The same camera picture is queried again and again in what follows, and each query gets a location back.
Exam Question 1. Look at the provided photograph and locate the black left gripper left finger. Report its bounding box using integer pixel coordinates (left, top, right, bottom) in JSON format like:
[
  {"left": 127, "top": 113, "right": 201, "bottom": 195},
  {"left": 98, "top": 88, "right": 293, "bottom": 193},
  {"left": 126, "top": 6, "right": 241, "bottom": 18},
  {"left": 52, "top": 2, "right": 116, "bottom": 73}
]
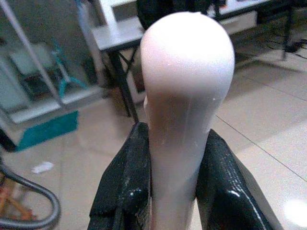
[{"left": 89, "top": 121, "right": 153, "bottom": 230}]

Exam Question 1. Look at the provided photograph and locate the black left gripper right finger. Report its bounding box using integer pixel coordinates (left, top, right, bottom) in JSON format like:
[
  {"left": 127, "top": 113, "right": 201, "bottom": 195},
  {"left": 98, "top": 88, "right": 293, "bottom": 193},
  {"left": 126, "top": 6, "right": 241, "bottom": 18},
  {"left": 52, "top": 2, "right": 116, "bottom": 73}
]
[{"left": 195, "top": 128, "right": 285, "bottom": 230}]

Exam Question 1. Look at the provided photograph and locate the white handle with rounded end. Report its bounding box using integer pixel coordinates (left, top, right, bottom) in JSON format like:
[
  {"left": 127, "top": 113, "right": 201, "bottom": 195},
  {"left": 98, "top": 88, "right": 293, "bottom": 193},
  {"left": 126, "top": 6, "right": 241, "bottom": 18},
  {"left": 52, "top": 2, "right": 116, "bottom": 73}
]
[{"left": 140, "top": 11, "right": 236, "bottom": 230}]

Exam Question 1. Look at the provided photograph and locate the teal floor mat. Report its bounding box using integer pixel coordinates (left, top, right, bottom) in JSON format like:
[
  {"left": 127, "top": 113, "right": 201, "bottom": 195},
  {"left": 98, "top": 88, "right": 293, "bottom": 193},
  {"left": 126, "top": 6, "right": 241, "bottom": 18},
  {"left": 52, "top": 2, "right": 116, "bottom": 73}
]
[{"left": 15, "top": 110, "right": 79, "bottom": 152}]

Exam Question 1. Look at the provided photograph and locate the white paper scrap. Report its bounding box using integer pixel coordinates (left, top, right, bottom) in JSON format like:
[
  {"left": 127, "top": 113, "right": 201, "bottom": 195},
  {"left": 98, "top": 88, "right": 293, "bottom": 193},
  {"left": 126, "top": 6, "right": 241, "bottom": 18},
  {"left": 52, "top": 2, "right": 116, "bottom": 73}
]
[{"left": 31, "top": 161, "right": 54, "bottom": 173}]

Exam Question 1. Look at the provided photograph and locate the teal stand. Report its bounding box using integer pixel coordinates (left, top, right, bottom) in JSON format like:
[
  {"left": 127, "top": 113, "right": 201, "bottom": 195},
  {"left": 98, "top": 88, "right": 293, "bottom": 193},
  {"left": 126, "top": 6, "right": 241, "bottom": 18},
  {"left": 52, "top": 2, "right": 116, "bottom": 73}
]
[{"left": 51, "top": 38, "right": 87, "bottom": 96}]

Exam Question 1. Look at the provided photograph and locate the grey table with black legs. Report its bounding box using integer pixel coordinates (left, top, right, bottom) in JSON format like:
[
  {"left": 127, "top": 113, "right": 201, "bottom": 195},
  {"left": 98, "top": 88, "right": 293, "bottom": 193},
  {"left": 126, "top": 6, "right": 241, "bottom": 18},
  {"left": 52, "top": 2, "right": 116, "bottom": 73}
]
[{"left": 92, "top": 23, "right": 149, "bottom": 124}]

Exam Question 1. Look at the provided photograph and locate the white open box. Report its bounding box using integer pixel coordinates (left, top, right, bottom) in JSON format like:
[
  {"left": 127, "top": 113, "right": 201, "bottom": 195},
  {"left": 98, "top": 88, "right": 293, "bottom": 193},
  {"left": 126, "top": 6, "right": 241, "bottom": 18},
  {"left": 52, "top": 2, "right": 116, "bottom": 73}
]
[{"left": 97, "top": 0, "right": 144, "bottom": 29}]

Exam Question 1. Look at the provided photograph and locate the black round object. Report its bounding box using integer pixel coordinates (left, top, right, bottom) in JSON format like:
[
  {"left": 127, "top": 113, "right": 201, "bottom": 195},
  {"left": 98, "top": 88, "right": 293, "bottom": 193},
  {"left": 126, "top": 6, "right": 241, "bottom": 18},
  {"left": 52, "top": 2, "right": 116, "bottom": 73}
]
[{"left": 135, "top": 0, "right": 209, "bottom": 29}]

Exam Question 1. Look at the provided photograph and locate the white desk with black legs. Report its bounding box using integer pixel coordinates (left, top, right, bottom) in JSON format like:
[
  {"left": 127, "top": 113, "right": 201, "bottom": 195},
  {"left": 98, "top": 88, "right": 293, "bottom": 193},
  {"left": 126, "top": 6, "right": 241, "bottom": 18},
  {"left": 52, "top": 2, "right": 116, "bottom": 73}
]
[{"left": 208, "top": 0, "right": 307, "bottom": 60}]

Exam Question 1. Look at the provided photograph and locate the thick black cable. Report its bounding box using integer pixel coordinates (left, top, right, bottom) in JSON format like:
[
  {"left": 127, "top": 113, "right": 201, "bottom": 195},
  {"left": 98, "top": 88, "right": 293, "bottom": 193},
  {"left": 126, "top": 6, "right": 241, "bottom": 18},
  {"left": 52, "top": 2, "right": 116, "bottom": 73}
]
[{"left": 0, "top": 155, "right": 62, "bottom": 230}]

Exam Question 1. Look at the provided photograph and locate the wooden frame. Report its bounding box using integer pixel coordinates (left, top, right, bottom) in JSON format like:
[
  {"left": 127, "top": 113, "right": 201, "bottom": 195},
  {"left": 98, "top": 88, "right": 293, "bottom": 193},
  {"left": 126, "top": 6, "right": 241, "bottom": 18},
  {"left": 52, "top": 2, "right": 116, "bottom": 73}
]
[{"left": 0, "top": 172, "right": 36, "bottom": 221}]

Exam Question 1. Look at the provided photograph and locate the glass door with silver frame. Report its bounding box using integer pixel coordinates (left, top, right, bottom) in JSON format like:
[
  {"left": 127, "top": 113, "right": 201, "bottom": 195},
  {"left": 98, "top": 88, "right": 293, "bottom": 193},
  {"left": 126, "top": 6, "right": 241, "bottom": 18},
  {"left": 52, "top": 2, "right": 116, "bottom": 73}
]
[{"left": 0, "top": 0, "right": 106, "bottom": 144}]

